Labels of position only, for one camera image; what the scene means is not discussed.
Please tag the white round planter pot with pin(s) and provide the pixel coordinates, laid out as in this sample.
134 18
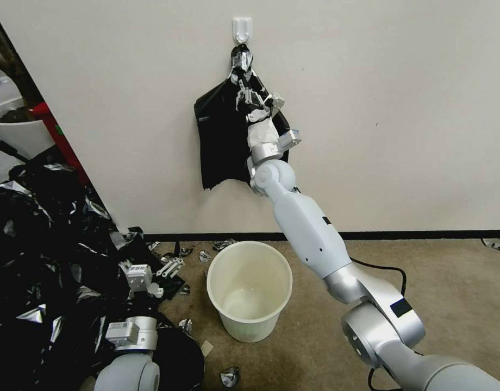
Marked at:
19 130

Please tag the black metal frame bar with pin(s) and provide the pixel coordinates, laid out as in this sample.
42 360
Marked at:
7 148

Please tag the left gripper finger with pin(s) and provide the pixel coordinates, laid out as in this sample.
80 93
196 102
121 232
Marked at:
170 268
125 266

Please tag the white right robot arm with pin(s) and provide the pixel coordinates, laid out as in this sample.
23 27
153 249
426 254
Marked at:
303 220

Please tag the black plastic trash bag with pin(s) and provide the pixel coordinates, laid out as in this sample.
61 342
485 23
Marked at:
221 134

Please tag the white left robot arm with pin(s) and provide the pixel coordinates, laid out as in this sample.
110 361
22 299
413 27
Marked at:
132 366

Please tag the brown plant trunk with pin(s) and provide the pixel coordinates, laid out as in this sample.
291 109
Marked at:
7 57

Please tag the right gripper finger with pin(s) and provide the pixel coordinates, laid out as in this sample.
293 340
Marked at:
242 94
260 99

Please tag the red box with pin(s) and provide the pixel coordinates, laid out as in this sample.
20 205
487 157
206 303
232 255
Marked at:
60 134

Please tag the white wall hook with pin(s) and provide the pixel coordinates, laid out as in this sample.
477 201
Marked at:
244 28

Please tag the black baseboard strip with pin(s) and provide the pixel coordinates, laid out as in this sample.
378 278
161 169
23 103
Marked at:
396 235

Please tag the pile of black trash bags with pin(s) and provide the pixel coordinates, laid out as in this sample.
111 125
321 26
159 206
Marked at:
42 252

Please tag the white plastic trash bin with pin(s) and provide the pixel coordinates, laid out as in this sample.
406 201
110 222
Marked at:
250 260

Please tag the small beige paper piece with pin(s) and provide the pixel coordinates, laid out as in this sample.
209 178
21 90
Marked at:
206 347

